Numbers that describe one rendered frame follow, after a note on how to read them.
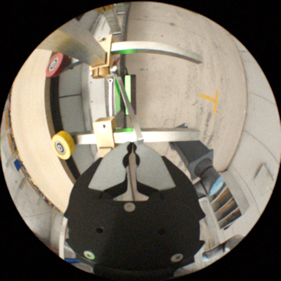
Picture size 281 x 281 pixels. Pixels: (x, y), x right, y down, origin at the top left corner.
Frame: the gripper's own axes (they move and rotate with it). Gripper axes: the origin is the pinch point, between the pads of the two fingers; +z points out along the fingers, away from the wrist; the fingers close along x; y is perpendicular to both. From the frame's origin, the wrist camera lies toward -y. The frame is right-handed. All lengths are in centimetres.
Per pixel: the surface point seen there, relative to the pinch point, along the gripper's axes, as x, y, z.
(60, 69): -19.0, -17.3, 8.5
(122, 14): -7, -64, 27
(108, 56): -5.5, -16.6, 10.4
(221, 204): 239, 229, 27
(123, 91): -1.3, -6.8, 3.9
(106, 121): -6.6, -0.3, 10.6
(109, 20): -8.8, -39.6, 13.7
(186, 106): 62, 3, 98
